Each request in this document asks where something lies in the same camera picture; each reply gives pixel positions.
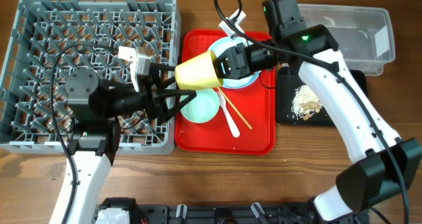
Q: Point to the clear plastic bin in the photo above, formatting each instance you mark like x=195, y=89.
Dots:
x=364, y=34

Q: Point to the red plastic tray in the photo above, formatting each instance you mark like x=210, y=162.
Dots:
x=256, y=103

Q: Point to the green bowl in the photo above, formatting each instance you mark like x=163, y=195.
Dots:
x=202, y=108

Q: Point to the rice and nut scraps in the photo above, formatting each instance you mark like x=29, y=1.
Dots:
x=305, y=103

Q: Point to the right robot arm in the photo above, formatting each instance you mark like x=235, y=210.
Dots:
x=382, y=163

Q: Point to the wooden chopstick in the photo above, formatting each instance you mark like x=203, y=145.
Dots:
x=235, y=109

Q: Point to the light blue plate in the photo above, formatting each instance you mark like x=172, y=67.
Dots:
x=219, y=46

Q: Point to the light blue bowl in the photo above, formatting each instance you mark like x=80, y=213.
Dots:
x=240, y=83

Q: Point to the white plastic fork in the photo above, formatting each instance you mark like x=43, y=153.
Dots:
x=232, y=126

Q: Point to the yellow cup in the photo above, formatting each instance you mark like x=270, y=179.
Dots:
x=198, y=73

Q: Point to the grey dishwasher rack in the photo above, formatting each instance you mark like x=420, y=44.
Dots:
x=53, y=38

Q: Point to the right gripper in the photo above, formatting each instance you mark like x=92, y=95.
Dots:
x=239, y=67

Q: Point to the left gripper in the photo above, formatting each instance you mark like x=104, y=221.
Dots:
x=156, y=106

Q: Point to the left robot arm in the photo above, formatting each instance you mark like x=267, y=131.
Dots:
x=94, y=136

